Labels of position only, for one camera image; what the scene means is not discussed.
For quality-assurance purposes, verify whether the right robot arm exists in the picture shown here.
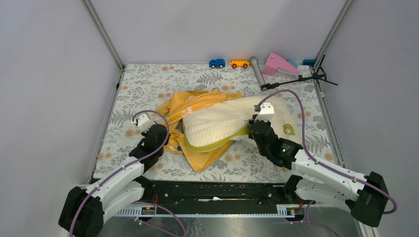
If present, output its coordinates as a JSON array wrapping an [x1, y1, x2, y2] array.
[[249, 119, 390, 227]]

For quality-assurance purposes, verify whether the black mini tripod stand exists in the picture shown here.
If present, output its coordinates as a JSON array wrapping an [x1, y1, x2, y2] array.
[[260, 55, 338, 91]]

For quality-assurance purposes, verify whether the orange Mickey Mouse pillowcase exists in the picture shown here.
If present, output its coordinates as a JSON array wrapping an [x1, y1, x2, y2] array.
[[156, 89, 243, 173]]

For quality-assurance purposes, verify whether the light blue block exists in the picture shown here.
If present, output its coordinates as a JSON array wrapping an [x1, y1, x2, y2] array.
[[288, 60, 298, 69]]

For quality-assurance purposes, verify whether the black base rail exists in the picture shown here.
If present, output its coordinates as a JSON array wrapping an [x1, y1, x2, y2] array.
[[135, 176, 309, 216]]

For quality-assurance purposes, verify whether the floral table cloth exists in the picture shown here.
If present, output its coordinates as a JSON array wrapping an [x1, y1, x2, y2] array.
[[92, 64, 339, 183]]

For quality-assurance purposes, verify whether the blue toy car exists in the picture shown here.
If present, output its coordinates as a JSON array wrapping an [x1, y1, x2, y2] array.
[[209, 59, 226, 69]]

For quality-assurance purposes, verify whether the cream textured pillow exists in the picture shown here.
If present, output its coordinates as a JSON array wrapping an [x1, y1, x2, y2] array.
[[182, 96, 302, 152]]

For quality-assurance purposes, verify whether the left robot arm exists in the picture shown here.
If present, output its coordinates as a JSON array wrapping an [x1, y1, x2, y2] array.
[[58, 124, 168, 237]]

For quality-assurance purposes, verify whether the yellow toy car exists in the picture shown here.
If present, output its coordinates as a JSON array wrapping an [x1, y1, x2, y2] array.
[[229, 60, 250, 69]]

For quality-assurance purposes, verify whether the grey microphone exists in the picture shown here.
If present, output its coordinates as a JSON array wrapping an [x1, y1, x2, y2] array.
[[250, 56, 267, 91]]

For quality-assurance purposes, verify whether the pink wedge block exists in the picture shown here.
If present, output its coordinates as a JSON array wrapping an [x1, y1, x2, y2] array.
[[262, 52, 300, 77]]

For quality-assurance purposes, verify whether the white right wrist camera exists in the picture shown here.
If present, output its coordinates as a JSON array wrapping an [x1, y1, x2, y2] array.
[[254, 102, 275, 122]]

